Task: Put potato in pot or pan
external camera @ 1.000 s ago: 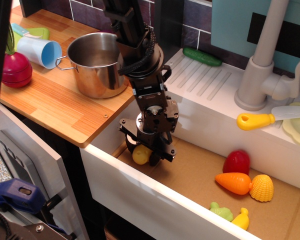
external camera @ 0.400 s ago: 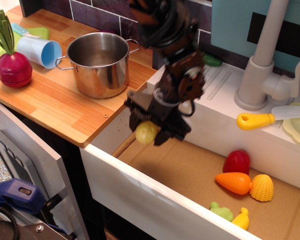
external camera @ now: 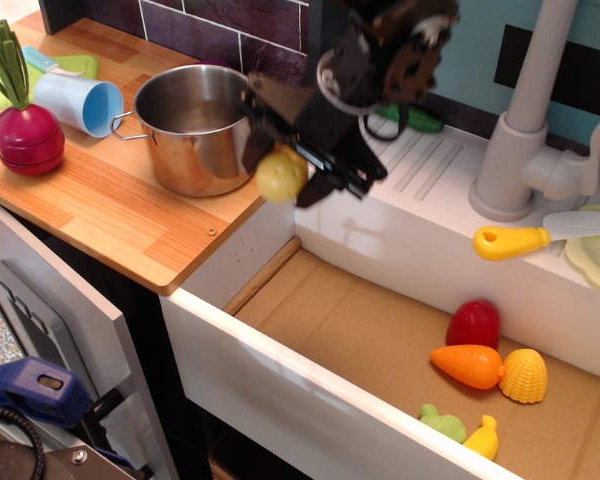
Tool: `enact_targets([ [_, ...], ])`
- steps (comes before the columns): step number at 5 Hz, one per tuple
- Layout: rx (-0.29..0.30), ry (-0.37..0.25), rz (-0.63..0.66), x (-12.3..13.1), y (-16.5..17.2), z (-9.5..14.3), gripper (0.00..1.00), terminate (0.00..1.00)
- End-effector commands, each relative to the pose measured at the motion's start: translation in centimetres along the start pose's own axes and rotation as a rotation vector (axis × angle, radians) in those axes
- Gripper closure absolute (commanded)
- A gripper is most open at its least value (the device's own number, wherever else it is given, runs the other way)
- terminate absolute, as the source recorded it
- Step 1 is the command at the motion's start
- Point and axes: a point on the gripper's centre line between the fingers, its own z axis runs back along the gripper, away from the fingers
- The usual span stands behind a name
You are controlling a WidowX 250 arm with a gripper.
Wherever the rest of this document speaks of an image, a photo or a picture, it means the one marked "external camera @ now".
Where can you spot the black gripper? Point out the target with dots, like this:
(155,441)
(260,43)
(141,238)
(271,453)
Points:
(303,119)

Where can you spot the yellow toy potato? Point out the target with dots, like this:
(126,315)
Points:
(282,174)

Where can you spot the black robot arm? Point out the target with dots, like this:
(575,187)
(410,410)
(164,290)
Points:
(387,55)

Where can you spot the stainless steel pot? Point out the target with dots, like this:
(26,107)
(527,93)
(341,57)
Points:
(193,123)

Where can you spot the green toy cucumber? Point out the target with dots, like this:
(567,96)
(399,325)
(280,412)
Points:
(409,116)

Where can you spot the white toy sink basin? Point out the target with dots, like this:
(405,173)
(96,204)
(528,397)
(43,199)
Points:
(310,331)

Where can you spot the light blue plastic cup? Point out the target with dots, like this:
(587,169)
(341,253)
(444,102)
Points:
(88,105)

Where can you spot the grey toy faucet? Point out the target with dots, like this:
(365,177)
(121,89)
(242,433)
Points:
(517,162)

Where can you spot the red toy pepper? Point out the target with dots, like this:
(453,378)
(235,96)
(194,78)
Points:
(475,322)

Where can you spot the red wooden toy radish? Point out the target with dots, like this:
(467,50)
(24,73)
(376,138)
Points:
(31,139)

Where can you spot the orange toy carrot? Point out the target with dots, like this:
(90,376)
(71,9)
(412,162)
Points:
(477,366)

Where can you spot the white oven door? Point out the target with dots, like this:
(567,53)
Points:
(56,315)

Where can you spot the light green toy broccoli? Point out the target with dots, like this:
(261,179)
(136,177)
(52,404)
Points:
(447,424)

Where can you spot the green toy cutting board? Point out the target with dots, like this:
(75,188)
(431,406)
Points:
(86,65)

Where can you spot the yellow toy corn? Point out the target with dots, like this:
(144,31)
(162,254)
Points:
(525,377)

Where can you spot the yellow toy squash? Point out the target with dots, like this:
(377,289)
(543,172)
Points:
(485,440)

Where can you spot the blue clamp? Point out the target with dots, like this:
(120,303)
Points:
(43,391)

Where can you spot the yellow handled toy knife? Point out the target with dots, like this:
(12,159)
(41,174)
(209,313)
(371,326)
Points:
(496,243)

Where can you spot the teal handled toy knife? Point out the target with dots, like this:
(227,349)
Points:
(39,60)

